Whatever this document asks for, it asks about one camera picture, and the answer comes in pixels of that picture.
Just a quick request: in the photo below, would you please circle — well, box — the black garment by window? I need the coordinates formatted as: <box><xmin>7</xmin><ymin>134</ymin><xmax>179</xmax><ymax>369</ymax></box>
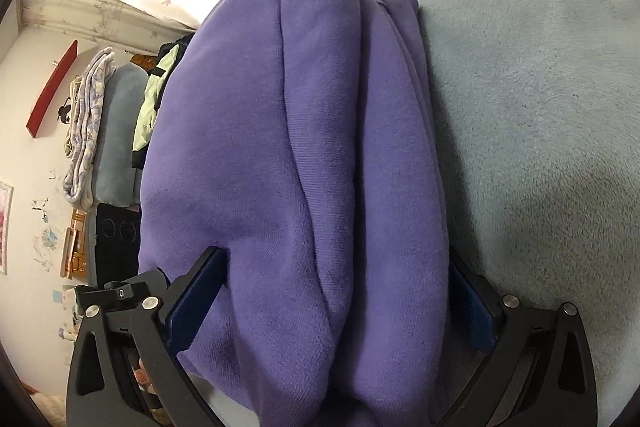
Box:
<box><xmin>157</xmin><ymin>34</ymin><xmax>194</xmax><ymax>58</ymax></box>

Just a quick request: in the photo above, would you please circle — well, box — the blue-grey folded duvet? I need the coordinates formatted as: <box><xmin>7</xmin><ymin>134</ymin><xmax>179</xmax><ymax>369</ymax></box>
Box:
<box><xmin>92</xmin><ymin>63</ymin><xmax>148</xmax><ymax>208</ymax></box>

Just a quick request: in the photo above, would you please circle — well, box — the black speaker box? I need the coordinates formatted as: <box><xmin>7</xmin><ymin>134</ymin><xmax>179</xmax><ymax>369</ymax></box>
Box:
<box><xmin>94</xmin><ymin>204</ymin><xmax>141</xmax><ymax>287</ymax></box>

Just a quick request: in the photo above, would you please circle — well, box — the light green folded garment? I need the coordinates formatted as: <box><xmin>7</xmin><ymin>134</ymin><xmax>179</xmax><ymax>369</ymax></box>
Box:
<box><xmin>131</xmin><ymin>46</ymin><xmax>180</xmax><ymax>170</ymax></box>

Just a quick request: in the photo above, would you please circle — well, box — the lavender floral folded blanket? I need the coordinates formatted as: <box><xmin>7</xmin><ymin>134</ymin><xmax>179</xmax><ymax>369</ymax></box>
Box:
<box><xmin>62</xmin><ymin>46</ymin><xmax>116</xmax><ymax>211</ymax></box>

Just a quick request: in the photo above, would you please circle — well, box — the person's hand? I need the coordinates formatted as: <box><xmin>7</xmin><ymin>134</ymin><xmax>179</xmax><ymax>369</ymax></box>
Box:
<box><xmin>132</xmin><ymin>359</ymin><xmax>172</xmax><ymax>426</ymax></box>

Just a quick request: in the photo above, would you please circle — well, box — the red wall shelf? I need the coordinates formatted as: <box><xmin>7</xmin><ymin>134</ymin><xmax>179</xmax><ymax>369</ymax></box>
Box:
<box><xmin>26</xmin><ymin>40</ymin><xmax>78</xmax><ymax>139</ymax></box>

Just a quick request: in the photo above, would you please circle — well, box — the purple zip hoodie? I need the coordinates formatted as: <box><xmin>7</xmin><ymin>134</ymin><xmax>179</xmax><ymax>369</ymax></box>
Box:
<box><xmin>140</xmin><ymin>0</ymin><xmax>448</xmax><ymax>426</ymax></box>

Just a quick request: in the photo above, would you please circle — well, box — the blue-grey bed blanket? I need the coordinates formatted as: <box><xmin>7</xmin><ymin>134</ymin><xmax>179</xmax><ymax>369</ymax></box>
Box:
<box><xmin>420</xmin><ymin>0</ymin><xmax>639</xmax><ymax>426</ymax></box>

